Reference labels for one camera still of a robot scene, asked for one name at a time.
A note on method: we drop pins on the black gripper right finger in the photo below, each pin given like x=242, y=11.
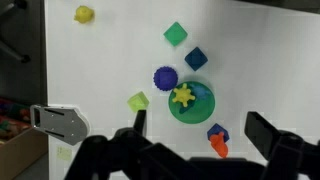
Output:
x=264, y=136

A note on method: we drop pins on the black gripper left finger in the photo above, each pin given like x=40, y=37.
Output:
x=137, y=129

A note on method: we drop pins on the orange rubber toy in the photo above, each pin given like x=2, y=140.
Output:
x=218, y=144

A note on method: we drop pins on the light green block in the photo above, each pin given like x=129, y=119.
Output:
x=138, y=102

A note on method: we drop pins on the yellow spiky rubber toy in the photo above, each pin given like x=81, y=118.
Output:
x=183, y=95

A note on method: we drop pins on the blue rubber toy in bowl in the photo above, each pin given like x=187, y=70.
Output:
x=200, y=92

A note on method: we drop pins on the dark blue block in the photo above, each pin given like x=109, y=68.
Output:
x=196, y=59

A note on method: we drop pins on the yellow rubber duck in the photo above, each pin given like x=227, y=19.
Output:
x=83, y=14

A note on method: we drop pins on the purple spiky ball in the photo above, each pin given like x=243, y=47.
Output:
x=165, y=78

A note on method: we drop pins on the green bowl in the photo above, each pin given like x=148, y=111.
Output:
x=200, y=112

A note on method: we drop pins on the yellow sticky note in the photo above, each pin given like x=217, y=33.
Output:
x=64, y=153

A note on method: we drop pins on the cardboard box of toys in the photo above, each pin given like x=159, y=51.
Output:
x=20, y=144

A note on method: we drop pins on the silver metal bracket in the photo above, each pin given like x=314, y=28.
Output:
x=64, y=123

